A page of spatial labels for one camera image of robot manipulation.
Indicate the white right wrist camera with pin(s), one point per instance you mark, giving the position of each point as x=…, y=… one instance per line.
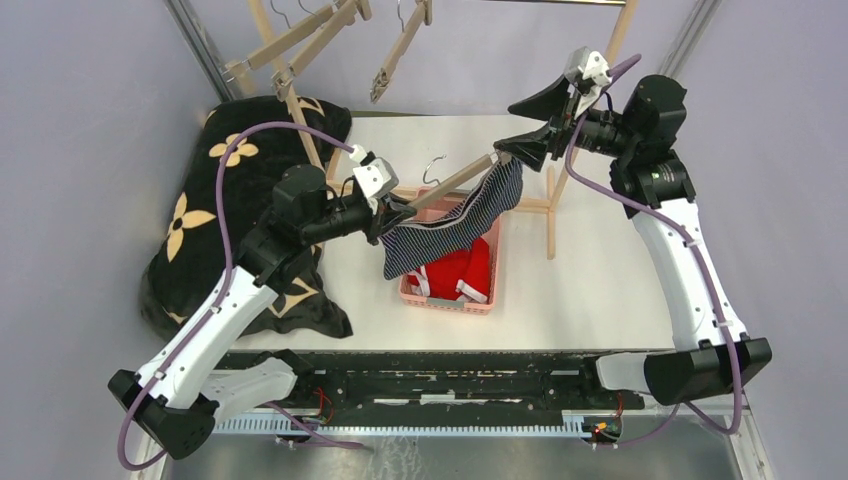
x=588, y=72

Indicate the red printed underwear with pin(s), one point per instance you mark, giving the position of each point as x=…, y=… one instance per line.
x=462, y=274

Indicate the pink perforated plastic basket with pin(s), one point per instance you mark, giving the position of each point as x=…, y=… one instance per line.
x=491, y=237

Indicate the wooden hanger holding striped boxers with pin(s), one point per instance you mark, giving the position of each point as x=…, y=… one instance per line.
x=447, y=186

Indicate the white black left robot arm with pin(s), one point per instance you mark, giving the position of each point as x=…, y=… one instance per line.
x=174, y=397

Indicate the empty wooden clip hanger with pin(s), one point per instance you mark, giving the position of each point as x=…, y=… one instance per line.
x=292, y=51

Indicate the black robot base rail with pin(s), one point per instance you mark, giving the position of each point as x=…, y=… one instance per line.
x=484, y=393

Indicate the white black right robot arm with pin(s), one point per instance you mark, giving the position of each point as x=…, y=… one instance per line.
x=713, y=353

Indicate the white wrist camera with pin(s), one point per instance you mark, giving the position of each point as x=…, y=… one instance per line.
x=588, y=72
x=375, y=176

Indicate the wooden clip hanger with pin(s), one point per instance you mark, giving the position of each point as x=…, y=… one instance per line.
x=322, y=29
x=292, y=51

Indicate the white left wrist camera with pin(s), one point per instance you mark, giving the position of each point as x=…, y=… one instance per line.
x=375, y=176

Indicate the black beige flower blanket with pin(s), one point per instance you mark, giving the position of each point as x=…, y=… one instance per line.
x=190, y=260

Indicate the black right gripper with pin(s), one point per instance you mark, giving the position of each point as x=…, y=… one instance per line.
x=532, y=147

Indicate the wooden hanger holding red underwear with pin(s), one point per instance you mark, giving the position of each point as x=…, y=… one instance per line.
x=421, y=14

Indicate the dark striped boxer shorts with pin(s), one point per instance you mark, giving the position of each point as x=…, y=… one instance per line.
x=499, y=191

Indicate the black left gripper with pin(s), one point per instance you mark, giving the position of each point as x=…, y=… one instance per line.
x=385, y=220

